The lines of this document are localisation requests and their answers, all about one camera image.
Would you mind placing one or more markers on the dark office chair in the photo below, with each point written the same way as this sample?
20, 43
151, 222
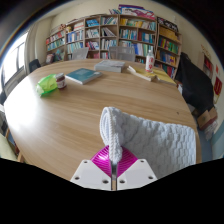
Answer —
34, 65

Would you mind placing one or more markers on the wide grey mesh chair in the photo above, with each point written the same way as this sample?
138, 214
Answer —
121, 54

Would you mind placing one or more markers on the small dark-lidded jar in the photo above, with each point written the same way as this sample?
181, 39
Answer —
61, 81

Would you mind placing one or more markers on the brown cardboard box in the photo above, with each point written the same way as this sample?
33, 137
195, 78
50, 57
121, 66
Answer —
206, 119

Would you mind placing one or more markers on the light blue waffle towel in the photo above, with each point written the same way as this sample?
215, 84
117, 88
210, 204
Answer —
156, 143

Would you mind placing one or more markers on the teal book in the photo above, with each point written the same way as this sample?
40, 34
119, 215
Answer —
83, 75

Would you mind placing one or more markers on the white bottle with red label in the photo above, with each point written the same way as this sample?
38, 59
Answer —
150, 63

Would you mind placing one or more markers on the grey book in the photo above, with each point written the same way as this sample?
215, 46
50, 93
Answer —
109, 65

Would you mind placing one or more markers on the cream and yellow book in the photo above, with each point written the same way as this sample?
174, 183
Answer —
140, 74

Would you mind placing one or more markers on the narrow grey mesh chair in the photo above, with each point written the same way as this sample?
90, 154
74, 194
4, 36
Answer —
80, 54

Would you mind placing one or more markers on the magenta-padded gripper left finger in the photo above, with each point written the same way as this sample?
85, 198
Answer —
90, 175

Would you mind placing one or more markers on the red wall hanging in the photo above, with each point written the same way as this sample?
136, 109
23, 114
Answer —
218, 86

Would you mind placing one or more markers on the black cloth cover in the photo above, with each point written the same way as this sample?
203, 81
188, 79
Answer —
195, 83

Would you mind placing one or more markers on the small wall shelf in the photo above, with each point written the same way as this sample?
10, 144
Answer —
207, 64

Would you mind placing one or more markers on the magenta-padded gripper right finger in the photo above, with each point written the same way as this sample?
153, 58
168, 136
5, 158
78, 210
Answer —
138, 175

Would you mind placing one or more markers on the wooden bookshelf unit with books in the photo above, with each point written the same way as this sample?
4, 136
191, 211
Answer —
133, 33

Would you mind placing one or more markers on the green plastic bag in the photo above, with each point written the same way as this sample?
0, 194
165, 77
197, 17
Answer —
46, 84

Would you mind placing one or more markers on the flat yellow book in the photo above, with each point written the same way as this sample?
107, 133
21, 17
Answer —
165, 77

